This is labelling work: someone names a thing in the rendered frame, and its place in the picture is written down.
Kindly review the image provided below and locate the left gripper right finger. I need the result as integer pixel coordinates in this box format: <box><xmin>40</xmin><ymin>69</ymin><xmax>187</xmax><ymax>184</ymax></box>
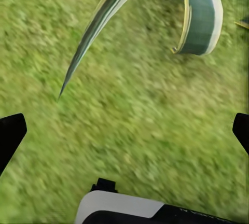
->
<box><xmin>232</xmin><ymin>113</ymin><xmax>249</xmax><ymax>155</ymax></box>

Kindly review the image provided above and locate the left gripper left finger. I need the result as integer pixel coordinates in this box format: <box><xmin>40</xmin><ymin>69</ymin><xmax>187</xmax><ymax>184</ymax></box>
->
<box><xmin>0</xmin><ymin>113</ymin><xmax>27</xmax><ymax>175</ymax></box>

